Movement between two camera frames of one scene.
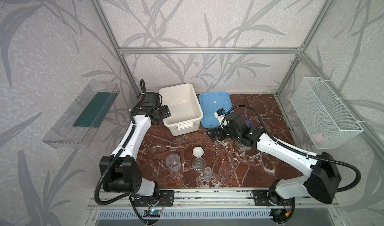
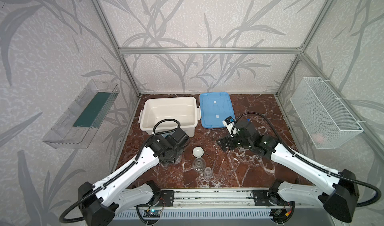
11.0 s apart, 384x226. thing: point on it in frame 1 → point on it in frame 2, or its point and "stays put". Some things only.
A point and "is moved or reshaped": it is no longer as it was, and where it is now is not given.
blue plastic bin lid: (210, 102) stays put
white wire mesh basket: (326, 118) stays put
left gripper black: (165, 111) → (169, 159)
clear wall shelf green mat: (74, 127) stays put
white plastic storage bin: (185, 108) is moved or reshaped
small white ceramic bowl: (198, 151) stays put
